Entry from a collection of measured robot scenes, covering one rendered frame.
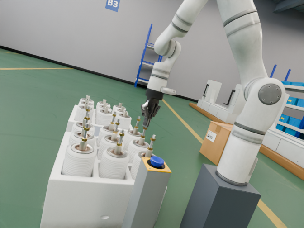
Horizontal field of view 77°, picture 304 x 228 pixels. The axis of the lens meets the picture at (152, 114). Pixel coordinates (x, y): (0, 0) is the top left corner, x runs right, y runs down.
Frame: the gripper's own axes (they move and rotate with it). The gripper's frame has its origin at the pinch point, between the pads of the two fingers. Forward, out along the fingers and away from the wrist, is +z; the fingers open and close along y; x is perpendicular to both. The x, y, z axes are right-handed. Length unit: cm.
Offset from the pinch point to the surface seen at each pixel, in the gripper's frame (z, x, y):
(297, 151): 15, 85, -176
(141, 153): 9.7, 6.2, 8.5
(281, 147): 19, 73, -192
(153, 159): 2.2, 18.0, 23.9
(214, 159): 32, 21, -90
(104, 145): 11.9, -8.1, 13.5
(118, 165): 12.2, 4.6, 19.5
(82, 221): 32.2, 1.6, 27.2
